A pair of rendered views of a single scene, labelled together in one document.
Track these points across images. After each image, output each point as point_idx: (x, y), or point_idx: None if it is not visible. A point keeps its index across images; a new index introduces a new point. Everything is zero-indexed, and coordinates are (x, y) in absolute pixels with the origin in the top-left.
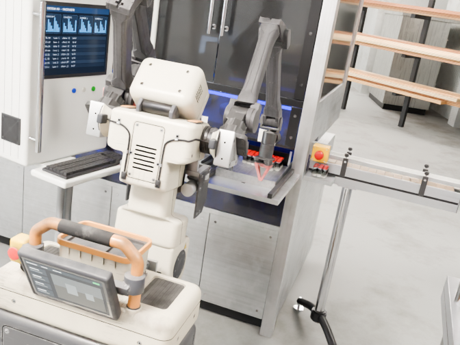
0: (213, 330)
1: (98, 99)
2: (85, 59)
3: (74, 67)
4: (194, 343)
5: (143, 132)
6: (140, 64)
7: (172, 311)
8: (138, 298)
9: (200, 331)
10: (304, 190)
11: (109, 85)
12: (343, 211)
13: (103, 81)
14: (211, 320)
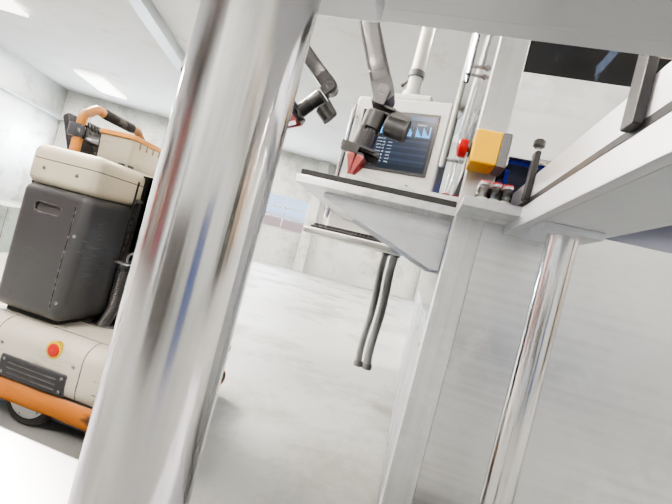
0: (342, 499)
1: None
2: (400, 158)
3: (386, 163)
4: (302, 474)
5: None
6: (321, 91)
7: (59, 147)
8: (71, 141)
9: (334, 485)
10: (517, 277)
11: None
12: (531, 305)
13: (421, 184)
14: (369, 502)
